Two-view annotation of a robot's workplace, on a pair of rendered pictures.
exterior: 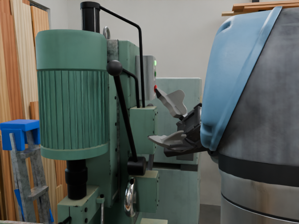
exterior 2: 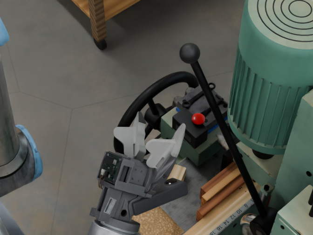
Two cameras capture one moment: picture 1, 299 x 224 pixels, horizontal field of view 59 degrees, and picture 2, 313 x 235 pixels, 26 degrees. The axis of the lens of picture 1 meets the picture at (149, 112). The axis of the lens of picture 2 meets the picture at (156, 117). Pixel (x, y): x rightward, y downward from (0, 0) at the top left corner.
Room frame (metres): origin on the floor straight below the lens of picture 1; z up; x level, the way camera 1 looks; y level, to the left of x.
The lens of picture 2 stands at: (1.00, -0.50, 2.30)
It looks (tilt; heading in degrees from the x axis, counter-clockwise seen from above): 57 degrees down; 130
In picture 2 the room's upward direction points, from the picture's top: straight up
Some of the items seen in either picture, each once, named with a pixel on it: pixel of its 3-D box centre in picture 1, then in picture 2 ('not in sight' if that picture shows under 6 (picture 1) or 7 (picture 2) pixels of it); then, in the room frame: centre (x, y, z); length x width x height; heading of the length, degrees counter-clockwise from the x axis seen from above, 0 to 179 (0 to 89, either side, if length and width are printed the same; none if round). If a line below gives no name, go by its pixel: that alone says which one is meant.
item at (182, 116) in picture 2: not in sight; (199, 112); (0.51, 0.23, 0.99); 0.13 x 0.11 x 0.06; 81
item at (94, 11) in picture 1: (91, 33); not in sight; (0.84, 0.18, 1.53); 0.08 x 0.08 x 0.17; 81
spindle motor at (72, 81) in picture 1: (74, 95); (284, 68); (0.70, 0.20, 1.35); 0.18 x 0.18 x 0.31
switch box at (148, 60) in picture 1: (146, 78); not in sight; (1.00, 0.01, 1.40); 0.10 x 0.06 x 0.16; 171
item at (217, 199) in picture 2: not in sight; (239, 184); (0.68, 0.17, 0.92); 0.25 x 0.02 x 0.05; 81
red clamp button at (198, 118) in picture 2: not in sight; (198, 119); (0.53, 0.20, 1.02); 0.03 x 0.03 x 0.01
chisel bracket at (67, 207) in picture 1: (81, 208); (267, 166); (0.72, 0.19, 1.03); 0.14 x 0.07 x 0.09; 171
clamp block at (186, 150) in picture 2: not in sight; (200, 128); (0.51, 0.24, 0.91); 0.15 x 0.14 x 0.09; 81
